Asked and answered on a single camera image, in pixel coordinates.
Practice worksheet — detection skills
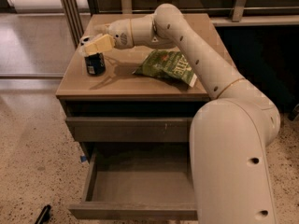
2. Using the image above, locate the grey top drawer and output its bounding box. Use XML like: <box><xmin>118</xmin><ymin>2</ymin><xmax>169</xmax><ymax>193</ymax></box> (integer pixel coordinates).
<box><xmin>65</xmin><ymin>117</ymin><xmax>192</xmax><ymax>143</ymax></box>

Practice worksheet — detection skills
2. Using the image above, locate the blue tape piece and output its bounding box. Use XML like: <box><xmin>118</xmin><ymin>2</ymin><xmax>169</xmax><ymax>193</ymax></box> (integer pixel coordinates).
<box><xmin>80</xmin><ymin>156</ymin><xmax>87</xmax><ymax>162</ymax></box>

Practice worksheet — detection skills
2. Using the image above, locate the blue pepsi can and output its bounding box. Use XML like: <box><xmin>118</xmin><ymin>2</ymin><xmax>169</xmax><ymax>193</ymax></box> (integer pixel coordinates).
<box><xmin>79</xmin><ymin>35</ymin><xmax>107</xmax><ymax>77</ymax></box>

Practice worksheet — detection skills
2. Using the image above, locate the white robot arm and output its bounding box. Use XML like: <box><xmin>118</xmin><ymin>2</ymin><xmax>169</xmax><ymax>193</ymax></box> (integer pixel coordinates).
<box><xmin>83</xmin><ymin>4</ymin><xmax>280</xmax><ymax>224</ymax></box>

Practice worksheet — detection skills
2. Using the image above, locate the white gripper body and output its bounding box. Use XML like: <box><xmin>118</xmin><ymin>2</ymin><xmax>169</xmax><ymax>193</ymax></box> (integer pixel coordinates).
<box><xmin>108</xmin><ymin>19</ymin><xmax>134</xmax><ymax>49</ymax></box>

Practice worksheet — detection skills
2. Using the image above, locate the green chip bag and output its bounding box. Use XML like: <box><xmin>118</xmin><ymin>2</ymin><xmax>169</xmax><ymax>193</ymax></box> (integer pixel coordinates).
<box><xmin>133</xmin><ymin>50</ymin><xmax>197</xmax><ymax>87</ymax></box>

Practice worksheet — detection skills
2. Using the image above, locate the grey drawer cabinet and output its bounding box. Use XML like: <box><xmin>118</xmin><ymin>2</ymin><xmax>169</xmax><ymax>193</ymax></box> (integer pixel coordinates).
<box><xmin>55</xmin><ymin>13</ymin><xmax>237</xmax><ymax>163</ymax></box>

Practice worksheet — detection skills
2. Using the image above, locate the black object on floor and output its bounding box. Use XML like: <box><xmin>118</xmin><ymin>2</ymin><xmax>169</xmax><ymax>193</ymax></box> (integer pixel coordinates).
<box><xmin>35</xmin><ymin>204</ymin><xmax>51</xmax><ymax>224</ymax></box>

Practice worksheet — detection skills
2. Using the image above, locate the open grey middle drawer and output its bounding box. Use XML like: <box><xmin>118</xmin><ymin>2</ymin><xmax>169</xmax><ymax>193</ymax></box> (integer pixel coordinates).
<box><xmin>69</xmin><ymin>143</ymin><xmax>197</xmax><ymax>221</ymax></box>

